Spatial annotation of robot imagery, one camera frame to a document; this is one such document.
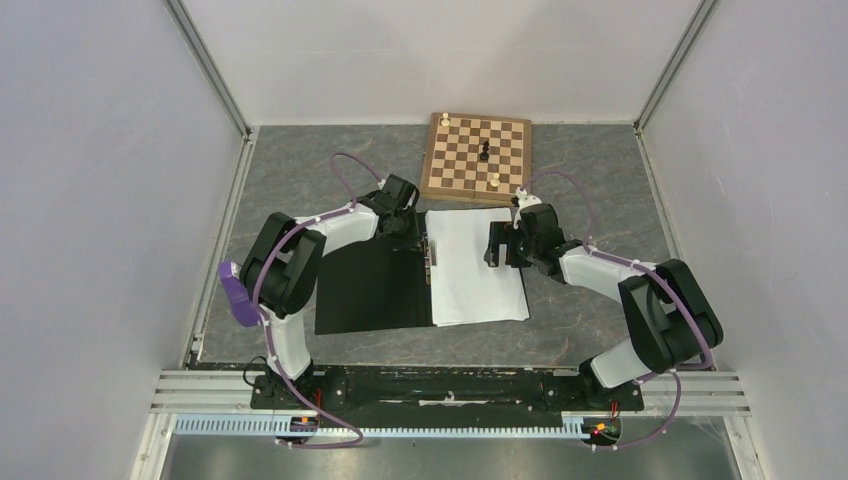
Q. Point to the white paper sheet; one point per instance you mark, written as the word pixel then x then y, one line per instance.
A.
pixel 464 288

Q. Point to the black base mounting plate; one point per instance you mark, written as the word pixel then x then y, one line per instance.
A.
pixel 441 397

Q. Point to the black chess piece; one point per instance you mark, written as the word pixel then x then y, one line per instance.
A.
pixel 484 151

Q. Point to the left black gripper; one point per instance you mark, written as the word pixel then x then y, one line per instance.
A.
pixel 411 213

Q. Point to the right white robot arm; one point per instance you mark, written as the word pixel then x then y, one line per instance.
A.
pixel 669 320

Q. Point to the wooden chessboard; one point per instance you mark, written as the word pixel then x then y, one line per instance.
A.
pixel 452 170

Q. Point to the aluminium frame rail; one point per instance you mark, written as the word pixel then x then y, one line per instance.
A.
pixel 193 38
pixel 678 56

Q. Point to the purple stand with phone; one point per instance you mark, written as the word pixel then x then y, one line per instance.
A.
pixel 242 308

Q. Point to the aluminium frame rail left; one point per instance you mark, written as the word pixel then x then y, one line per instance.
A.
pixel 193 38

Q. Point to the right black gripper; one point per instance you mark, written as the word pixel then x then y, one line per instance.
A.
pixel 500 233

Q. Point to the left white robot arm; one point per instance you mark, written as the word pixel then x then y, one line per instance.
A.
pixel 280 273

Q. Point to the teal black file folder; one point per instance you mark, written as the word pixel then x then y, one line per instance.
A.
pixel 373 274

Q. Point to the aluminium frame rail right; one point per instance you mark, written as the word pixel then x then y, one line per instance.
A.
pixel 678 56

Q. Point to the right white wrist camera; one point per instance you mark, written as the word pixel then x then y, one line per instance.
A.
pixel 523 199

